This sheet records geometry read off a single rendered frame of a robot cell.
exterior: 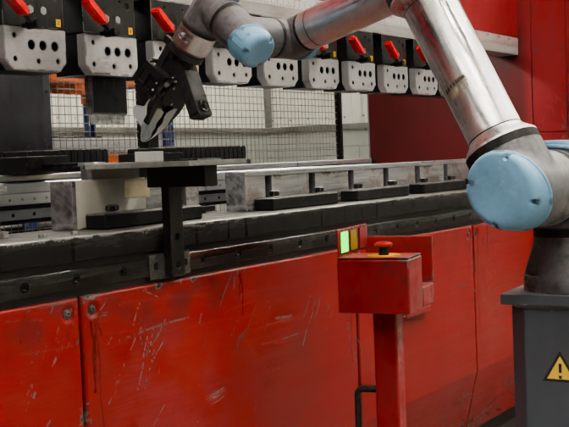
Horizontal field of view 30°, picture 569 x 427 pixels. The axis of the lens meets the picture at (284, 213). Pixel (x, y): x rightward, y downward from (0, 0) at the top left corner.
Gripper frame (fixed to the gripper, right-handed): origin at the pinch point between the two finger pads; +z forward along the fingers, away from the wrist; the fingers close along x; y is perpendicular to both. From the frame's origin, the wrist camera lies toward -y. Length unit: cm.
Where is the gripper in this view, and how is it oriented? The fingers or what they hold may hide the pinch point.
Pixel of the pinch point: (148, 138)
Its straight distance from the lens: 214.1
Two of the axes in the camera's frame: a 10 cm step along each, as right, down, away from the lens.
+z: -5.0, 7.7, 4.0
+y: -6.6, -6.4, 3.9
